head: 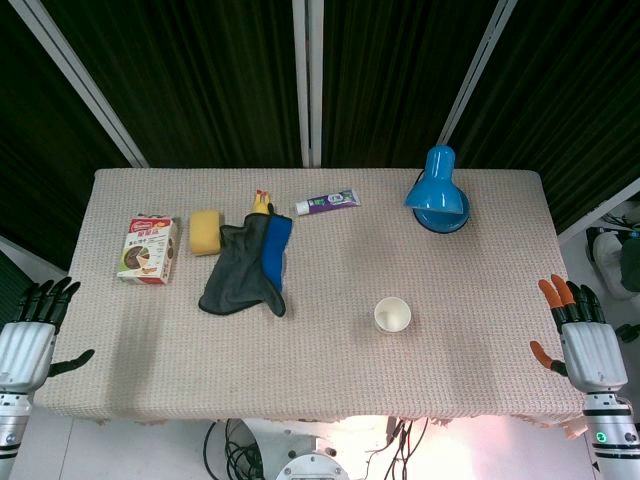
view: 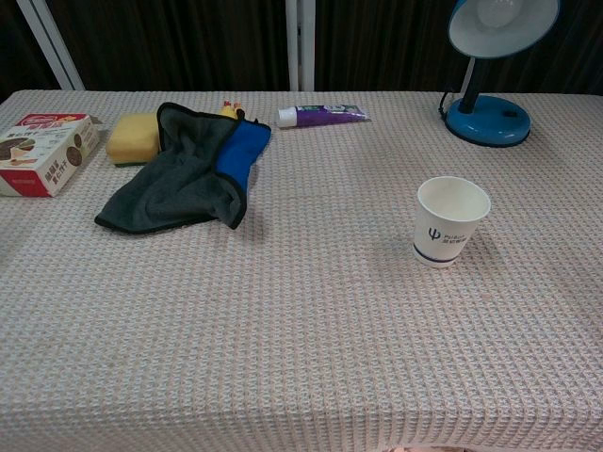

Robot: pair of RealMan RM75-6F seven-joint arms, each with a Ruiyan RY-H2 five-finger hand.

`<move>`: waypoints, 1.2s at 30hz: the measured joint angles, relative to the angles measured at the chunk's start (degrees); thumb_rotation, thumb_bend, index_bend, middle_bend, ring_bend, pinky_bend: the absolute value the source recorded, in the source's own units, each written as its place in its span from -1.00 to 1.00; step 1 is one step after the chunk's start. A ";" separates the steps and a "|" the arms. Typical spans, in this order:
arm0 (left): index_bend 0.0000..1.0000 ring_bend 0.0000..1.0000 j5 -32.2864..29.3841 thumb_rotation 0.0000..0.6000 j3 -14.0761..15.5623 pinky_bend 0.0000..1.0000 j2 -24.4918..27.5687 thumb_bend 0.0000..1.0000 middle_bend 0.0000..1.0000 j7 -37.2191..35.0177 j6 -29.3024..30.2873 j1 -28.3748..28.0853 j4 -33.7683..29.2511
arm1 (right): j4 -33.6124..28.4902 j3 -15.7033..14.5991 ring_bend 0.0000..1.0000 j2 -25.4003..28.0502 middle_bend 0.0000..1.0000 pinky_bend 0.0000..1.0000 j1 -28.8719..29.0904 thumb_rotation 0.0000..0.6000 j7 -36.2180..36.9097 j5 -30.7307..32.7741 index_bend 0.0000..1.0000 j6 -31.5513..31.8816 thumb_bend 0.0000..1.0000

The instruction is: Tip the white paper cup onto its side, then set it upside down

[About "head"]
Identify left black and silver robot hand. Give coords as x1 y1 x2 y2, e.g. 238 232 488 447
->
0 277 95 390

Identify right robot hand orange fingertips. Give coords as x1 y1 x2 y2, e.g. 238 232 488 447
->
529 273 629 394

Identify white paper cup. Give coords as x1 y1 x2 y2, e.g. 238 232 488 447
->
373 296 412 335

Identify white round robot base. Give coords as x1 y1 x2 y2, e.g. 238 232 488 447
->
274 446 350 480

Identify white background machine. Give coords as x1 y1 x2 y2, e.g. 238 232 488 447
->
585 227 632 302

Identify red and white biscuit box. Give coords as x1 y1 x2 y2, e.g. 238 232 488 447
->
116 216 180 286

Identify yellow sponge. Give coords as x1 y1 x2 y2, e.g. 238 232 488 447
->
188 209 224 258

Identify blue desk lamp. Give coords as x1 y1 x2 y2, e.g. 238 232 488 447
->
403 144 472 234

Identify grey and blue microfibre cloth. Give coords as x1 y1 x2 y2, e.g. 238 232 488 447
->
197 211 294 318

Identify beige waffle-weave tablecloth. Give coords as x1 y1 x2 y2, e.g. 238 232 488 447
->
34 167 587 441

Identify purple and white toothpaste tube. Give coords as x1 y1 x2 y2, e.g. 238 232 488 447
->
294 188 362 217

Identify white partition post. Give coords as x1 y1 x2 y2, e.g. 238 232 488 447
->
291 0 325 169
0 233 70 281
18 0 150 169
556 175 640 242
438 0 519 149

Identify black cable bundle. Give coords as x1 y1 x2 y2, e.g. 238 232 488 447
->
201 418 264 480

